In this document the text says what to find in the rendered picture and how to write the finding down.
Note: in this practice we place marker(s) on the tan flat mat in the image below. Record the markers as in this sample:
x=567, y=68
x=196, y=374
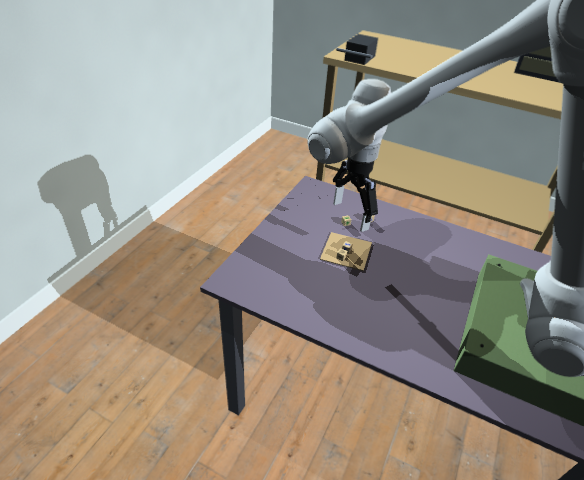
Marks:
x=357, y=257

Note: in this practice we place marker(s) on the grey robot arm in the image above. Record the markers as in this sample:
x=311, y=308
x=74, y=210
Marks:
x=555, y=327

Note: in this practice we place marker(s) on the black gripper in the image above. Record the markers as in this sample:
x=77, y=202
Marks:
x=359, y=176

